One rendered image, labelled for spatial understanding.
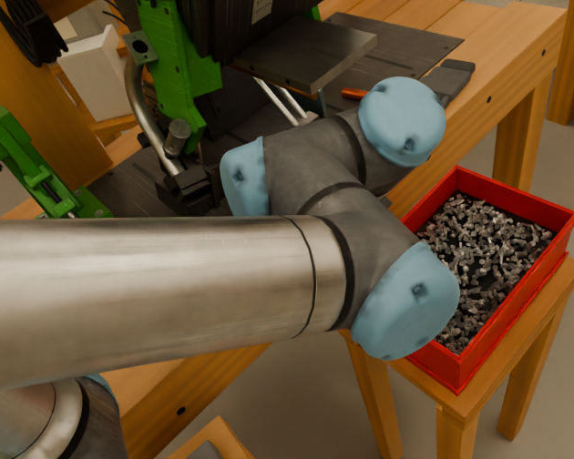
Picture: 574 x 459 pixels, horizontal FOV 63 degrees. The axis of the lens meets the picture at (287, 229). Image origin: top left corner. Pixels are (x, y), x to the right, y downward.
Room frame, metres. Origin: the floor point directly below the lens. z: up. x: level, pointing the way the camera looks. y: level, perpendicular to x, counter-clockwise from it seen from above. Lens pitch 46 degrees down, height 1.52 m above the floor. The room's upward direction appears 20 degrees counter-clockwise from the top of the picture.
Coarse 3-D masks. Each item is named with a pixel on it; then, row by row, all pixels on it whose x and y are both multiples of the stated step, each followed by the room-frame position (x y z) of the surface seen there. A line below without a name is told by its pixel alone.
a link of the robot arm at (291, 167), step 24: (336, 120) 0.33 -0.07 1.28; (264, 144) 0.32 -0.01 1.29; (288, 144) 0.31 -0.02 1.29; (312, 144) 0.31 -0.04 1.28; (336, 144) 0.31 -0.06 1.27; (240, 168) 0.30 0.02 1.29; (264, 168) 0.29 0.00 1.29; (288, 168) 0.28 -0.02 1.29; (312, 168) 0.27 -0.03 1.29; (336, 168) 0.27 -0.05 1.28; (360, 168) 0.29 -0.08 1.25; (240, 192) 0.28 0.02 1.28; (264, 192) 0.28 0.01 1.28; (288, 192) 0.26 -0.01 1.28; (312, 192) 0.25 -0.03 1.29
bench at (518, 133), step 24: (336, 0) 1.46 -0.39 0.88; (360, 0) 1.40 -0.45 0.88; (384, 0) 1.35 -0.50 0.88; (408, 0) 1.30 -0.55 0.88; (432, 0) 1.25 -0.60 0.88; (456, 0) 1.20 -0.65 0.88; (408, 24) 1.17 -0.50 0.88; (432, 24) 1.13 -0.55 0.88; (456, 24) 1.09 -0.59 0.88; (480, 24) 1.05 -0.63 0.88; (552, 72) 0.95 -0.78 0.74; (528, 96) 0.92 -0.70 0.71; (504, 120) 0.97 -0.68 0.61; (528, 120) 0.91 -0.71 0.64; (120, 144) 1.10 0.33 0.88; (504, 144) 0.96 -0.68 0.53; (528, 144) 0.92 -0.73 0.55; (504, 168) 0.95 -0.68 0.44; (528, 168) 0.93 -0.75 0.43; (528, 192) 0.95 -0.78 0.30; (24, 216) 0.94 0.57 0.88
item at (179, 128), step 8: (176, 120) 0.74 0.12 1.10; (184, 120) 0.74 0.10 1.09; (176, 128) 0.72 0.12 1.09; (184, 128) 0.72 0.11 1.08; (168, 136) 0.74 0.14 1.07; (176, 136) 0.71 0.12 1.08; (184, 136) 0.71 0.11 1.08; (168, 144) 0.74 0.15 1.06; (176, 144) 0.73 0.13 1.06; (184, 144) 0.75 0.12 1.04; (168, 152) 0.74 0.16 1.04; (176, 152) 0.74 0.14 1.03
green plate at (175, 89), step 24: (144, 0) 0.83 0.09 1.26; (168, 0) 0.76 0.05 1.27; (144, 24) 0.84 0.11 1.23; (168, 24) 0.77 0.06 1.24; (168, 48) 0.77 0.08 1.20; (192, 48) 0.77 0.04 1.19; (168, 72) 0.78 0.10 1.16; (192, 72) 0.76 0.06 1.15; (216, 72) 0.78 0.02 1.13; (168, 96) 0.79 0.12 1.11; (192, 96) 0.76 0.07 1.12
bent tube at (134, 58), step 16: (128, 48) 0.81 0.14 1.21; (144, 48) 0.83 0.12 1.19; (128, 64) 0.83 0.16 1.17; (144, 64) 0.83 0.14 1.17; (128, 80) 0.85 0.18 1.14; (128, 96) 0.86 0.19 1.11; (144, 112) 0.84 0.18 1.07; (144, 128) 0.82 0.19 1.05; (160, 144) 0.79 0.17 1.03; (176, 160) 0.76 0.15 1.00
